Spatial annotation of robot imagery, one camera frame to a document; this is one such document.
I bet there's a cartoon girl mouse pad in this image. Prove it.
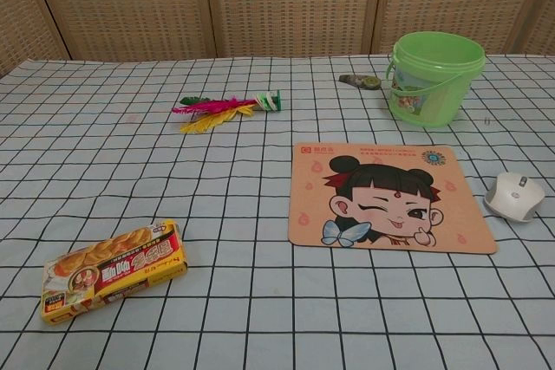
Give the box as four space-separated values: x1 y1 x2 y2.
288 142 500 255

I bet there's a checked grey tablecloth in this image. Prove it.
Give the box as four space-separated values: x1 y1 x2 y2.
0 54 555 370

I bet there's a white computer mouse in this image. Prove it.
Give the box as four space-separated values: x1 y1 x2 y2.
483 171 545 224

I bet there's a small grey green-capped object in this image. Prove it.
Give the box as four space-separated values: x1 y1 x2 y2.
338 74 382 92

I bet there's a colourful feather shuttlecock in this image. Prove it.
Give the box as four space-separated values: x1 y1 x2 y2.
171 88 282 135

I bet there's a green plastic bucket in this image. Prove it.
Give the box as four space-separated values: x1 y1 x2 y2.
385 31 486 128

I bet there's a woven rattan folding screen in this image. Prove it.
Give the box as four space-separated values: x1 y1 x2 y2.
0 0 555 77

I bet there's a yellow curry box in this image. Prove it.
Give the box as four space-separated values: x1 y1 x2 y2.
41 218 188 326

